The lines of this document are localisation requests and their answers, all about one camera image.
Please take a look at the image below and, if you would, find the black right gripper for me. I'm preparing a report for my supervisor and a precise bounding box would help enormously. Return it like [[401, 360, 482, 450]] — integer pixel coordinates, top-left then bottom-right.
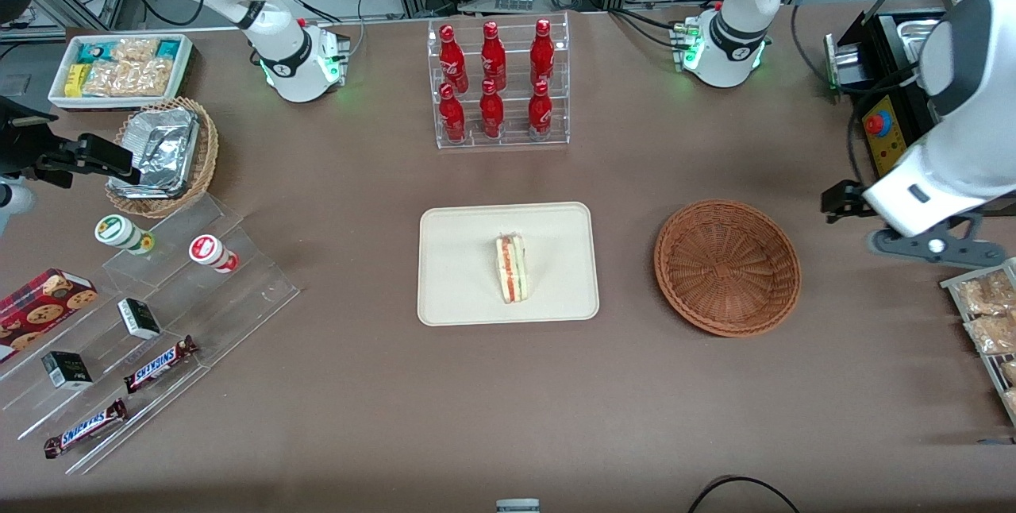
[[0, 96, 142, 189]]

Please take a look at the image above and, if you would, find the triangle sandwich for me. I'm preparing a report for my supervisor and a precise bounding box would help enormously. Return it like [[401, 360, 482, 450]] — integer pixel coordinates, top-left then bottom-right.
[[495, 232, 529, 305]]

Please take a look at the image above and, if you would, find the light tan wicker basket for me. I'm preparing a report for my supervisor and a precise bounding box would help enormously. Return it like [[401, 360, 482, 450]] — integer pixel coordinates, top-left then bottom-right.
[[105, 97, 220, 219]]

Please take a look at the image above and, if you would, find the brown round wicker basket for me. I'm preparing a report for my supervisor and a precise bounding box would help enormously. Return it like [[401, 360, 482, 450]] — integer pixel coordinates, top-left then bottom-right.
[[653, 199, 802, 338]]

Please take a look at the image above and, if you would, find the grey snack tray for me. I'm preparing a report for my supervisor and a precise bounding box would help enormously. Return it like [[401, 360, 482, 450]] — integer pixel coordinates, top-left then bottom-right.
[[940, 256, 1016, 428]]

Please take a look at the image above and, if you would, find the cream rectangular tray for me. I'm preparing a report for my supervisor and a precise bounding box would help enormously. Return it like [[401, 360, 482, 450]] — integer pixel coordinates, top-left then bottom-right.
[[417, 201, 601, 328]]

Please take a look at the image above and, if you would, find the black food warmer yellow panel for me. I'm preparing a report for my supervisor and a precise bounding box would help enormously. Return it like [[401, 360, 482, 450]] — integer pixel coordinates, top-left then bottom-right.
[[824, 6, 953, 182]]

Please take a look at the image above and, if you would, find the green lid sunflower cup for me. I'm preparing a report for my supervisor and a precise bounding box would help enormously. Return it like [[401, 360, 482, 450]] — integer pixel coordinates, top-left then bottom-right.
[[94, 214, 155, 256]]

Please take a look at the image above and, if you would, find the aluminium foil container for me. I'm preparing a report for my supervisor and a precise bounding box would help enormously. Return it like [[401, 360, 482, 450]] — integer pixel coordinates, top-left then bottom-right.
[[110, 107, 200, 199]]

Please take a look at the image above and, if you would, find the clear bag of puffed snacks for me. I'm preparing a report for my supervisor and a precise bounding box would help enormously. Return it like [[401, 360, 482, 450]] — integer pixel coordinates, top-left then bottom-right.
[[83, 37, 165, 98]]

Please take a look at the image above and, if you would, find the white snack bin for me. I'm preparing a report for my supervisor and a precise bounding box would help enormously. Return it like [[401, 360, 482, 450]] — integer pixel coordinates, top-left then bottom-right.
[[47, 33, 196, 111]]

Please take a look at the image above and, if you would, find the red tartan cookie box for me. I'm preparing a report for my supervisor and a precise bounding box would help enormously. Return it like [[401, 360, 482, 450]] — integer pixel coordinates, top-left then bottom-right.
[[0, 268, 99, 364]]

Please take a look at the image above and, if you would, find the red lid yogurt cup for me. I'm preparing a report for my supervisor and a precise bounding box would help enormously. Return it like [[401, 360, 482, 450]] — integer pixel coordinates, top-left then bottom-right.
[[188, 234, 240, 274]]

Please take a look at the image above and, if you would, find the small black carton box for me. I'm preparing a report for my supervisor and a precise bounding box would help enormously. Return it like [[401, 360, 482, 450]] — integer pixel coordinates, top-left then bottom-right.
[[40, 350, 94, 390], [117, 297, 162, 341]]

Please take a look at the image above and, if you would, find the clear acrylic stepped shelf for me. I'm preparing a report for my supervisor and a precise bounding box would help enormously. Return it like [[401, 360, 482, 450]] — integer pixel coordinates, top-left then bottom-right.
[[0, 193, 302, 476]]

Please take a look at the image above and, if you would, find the Snickers chocolate bar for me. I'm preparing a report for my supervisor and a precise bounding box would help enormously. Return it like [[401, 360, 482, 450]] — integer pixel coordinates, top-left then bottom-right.
[[43, 398, 129, 460], [122, 335, 200, 395]]

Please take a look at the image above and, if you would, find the red cola bottle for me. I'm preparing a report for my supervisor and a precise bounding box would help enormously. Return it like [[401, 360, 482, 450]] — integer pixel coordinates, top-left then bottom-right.
[[438, 83, 468, 143], [527, 80, 554, 141], [479, 79, 506, 139], [480, 21, 508, 91], [438, 23, 470, 94], [529, 18, 556, 88]]

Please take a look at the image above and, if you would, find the clear acrylic bottle rack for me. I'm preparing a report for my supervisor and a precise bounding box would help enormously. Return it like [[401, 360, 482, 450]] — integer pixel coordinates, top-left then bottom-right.
[[426, 10, 572, 151]]

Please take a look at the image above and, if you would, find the black cable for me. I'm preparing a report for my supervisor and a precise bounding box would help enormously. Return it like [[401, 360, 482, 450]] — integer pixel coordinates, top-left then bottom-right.
[[686, 475, 803, 513]]

